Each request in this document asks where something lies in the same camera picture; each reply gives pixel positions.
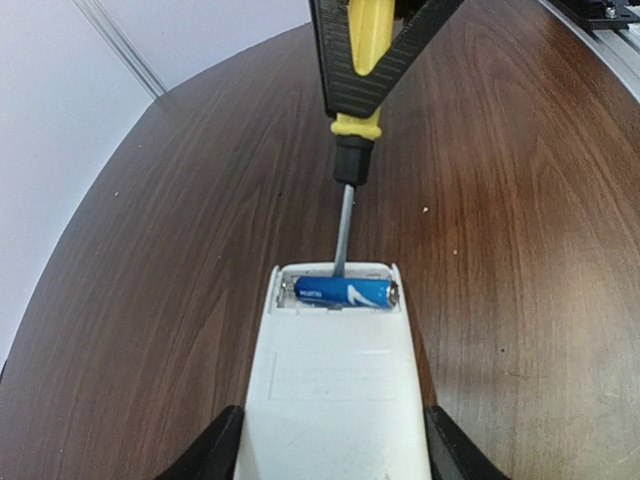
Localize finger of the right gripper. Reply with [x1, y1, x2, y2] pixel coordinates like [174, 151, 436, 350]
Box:
[309, 1, 461, 118]

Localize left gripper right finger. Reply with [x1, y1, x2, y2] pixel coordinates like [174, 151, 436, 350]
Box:
[424, 406, 509, 480]

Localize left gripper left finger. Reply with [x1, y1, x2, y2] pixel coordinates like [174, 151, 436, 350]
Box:
[159, 405, 245, 480]

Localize yellow handled screwdriver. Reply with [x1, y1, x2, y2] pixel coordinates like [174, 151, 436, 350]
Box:
[331, 1, 395, 277]

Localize white remote control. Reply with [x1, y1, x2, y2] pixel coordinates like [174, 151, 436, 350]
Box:
[234, 262, 431, 479]

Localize blue battery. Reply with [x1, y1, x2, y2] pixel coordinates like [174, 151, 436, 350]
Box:
[278, 276, 399, 310]

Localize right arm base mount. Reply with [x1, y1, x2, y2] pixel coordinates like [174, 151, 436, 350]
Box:
[552, 0, 639, 32]

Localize left aluminium frame post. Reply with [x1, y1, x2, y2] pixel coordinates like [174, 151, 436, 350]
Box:
[71, 0, 168, 100]

